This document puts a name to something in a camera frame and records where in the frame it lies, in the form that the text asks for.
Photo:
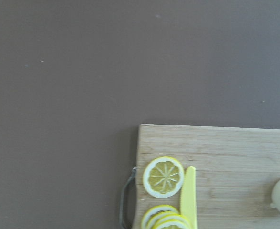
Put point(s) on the yellow plastic knife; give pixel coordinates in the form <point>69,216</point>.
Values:
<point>188,202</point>

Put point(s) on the upper lemon slice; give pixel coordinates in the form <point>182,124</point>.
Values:
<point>163,177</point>

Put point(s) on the wooden cutting board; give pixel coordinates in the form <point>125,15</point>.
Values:
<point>236,171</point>

